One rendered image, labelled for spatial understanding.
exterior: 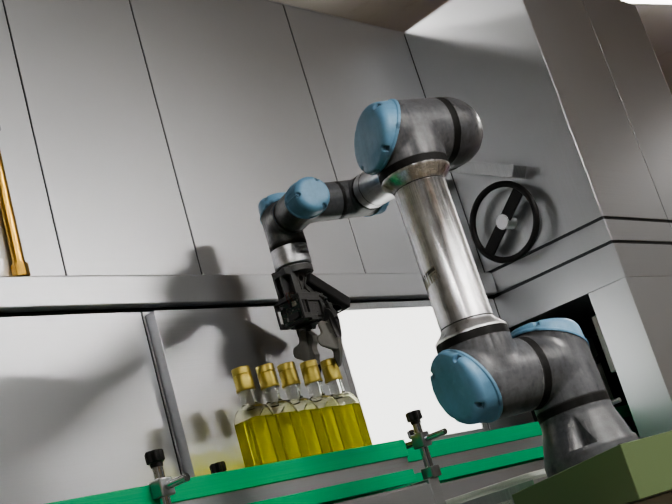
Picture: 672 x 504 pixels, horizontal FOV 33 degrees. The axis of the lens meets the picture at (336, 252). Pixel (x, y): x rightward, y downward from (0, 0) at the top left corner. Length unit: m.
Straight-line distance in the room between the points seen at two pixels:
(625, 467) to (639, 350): 1.19
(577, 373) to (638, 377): 1.03
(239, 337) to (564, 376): 0.74
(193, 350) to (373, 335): 0.53
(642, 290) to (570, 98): 0.53
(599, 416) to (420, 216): 0.41
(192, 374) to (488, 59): 1.33
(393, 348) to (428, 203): 0.85
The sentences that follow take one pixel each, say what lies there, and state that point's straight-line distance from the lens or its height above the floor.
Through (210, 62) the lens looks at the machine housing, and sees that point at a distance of 2.59.
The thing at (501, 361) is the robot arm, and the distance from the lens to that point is 1.69.
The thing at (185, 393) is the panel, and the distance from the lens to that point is 2.11.
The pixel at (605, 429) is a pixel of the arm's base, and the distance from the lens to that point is 1.75.
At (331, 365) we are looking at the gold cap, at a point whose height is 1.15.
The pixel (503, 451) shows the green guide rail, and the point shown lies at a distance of 2.47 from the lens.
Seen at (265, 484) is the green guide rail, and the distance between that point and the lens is 1.82.
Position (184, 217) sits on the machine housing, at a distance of 2.31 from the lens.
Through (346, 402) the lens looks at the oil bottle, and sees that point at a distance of 2.16.
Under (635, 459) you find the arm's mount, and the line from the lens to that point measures 1.62.
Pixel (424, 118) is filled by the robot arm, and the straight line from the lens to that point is 1.81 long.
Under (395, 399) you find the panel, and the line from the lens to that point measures 2.51.
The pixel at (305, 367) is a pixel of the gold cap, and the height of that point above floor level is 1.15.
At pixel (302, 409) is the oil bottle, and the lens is 2.07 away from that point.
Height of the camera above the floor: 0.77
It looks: 15 degrees up
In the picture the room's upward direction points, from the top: 17 degrees counter-clockwise
